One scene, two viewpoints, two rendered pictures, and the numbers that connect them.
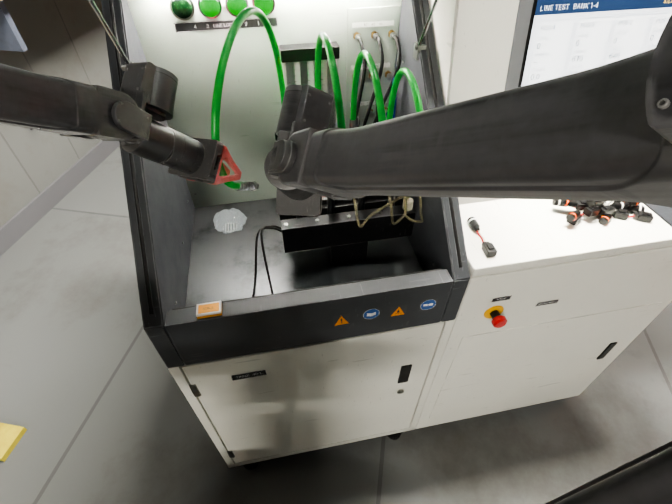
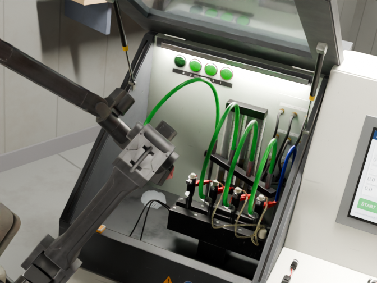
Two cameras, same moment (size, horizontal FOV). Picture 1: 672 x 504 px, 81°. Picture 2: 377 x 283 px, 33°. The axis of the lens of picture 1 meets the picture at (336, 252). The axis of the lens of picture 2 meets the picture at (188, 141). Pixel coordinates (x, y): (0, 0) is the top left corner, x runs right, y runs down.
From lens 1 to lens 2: 1.28 m
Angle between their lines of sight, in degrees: 30
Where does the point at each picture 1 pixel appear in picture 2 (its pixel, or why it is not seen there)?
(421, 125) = not seen: hidden behind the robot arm
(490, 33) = (340, 139)
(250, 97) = (202, 123)
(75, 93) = (86, 94)
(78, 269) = (45, 209)
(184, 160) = (118, 136)
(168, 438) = not seen: outside the picture
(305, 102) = (160, 128)
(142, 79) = (117, 96)
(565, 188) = not seen: hidden behind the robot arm
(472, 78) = (323, 162)
